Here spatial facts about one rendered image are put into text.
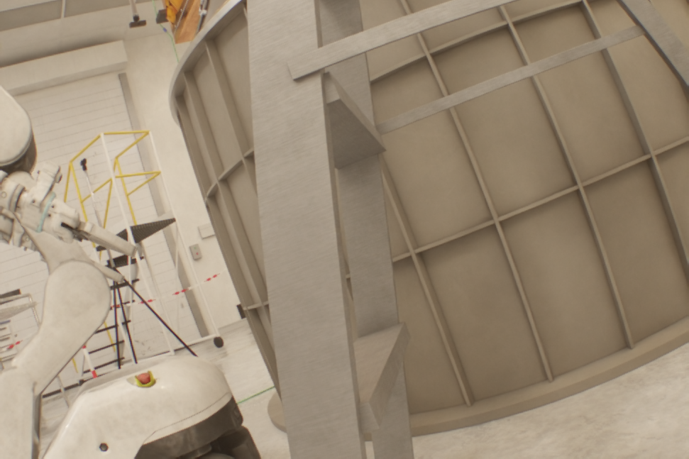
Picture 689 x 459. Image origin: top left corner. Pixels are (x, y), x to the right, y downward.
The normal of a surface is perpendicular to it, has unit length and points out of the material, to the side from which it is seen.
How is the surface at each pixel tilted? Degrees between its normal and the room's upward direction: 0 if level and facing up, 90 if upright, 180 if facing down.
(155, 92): 90
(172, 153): 90
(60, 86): 90
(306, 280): 87
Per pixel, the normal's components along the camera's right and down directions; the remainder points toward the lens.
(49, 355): 0.49, -0.19
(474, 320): -0.40, 0.08
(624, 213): -0.09, -0.04
